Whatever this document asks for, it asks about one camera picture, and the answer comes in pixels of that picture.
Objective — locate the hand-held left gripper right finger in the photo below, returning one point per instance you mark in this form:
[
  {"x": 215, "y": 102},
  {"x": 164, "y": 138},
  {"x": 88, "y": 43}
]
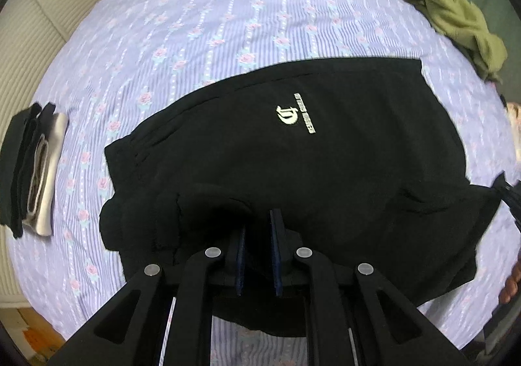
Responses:
[{"x": 277, "y": 256}]

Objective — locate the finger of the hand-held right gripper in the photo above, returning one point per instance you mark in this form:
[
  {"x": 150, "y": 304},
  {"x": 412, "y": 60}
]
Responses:
[{"x": 508, "y": 193}]

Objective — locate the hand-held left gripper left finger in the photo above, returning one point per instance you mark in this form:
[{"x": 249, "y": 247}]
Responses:
[{"x": 240, "y": 264}]

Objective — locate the black pants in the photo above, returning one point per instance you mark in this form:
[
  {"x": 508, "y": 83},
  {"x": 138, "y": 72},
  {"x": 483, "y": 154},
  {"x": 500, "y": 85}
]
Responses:
[{"x": 333, "y": 170}]

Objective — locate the person's right hand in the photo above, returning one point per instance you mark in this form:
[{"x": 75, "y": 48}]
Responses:
[{"x": 512, "y": 284}]

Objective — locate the pink printed garment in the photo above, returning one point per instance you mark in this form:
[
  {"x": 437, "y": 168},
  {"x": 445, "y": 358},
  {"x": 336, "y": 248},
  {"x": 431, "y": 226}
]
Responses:
[{"x": 514, "y": 116}]

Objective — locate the olive green garment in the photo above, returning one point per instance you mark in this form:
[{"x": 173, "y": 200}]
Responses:
[{"x": 456, "y": 20}]

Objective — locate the purple floral bed sheet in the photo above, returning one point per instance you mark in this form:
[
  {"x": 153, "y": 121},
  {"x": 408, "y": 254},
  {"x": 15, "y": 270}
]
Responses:
[{"x": 195, "y": 40}]

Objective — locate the folded black garment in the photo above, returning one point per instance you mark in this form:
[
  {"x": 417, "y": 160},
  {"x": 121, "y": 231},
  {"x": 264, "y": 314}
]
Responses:
[{"x": 18, "y": 170}]

